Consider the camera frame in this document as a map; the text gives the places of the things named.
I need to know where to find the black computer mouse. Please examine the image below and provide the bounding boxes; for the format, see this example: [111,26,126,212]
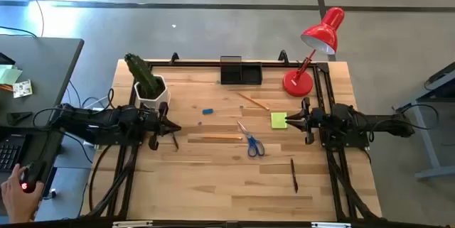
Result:
[19,160,48,194]

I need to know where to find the blue-handled scissors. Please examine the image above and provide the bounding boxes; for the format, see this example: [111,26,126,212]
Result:
[236,120,266,158]

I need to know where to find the white printed card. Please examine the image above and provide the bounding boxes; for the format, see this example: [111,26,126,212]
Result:
[13,80,33,99]

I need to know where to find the green sticky note pad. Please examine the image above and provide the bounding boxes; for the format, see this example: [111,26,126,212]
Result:
[270,112,288,130]

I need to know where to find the black mesh desk organizer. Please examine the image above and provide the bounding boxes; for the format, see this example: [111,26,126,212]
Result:
[220,55,263,86]

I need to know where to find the person's hand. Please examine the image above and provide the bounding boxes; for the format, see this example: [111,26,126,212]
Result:
[0,163,46,224]

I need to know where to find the black keyboard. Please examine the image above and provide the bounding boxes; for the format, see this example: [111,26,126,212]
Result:
[0,134,28,173]

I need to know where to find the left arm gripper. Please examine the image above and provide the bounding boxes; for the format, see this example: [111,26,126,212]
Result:
[140,102,182,151]

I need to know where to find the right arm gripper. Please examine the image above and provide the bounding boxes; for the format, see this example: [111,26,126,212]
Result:
[284,97,323,146]

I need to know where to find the green cactus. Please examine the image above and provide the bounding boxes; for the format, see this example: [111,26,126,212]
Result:
[124,53,166,99]

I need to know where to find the silver metal bracket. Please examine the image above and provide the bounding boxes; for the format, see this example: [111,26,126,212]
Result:
[112,220,154,228]
[311,222,353,228]

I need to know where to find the orange wooden pencil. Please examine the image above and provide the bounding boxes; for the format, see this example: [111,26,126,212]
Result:
[237,92,270,112]
[201,135,244,141]

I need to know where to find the grey desk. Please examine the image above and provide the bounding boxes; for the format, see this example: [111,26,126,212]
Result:
[0,35,85,218]

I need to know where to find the white hexagonal plant pot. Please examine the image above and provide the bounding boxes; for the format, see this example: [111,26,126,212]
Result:
[134,74,172,110]

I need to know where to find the dark pen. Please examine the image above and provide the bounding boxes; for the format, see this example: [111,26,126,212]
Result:
[289,157,299,194]

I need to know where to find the pale green paper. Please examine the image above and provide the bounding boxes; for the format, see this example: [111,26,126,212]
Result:
[0,65,23,85]

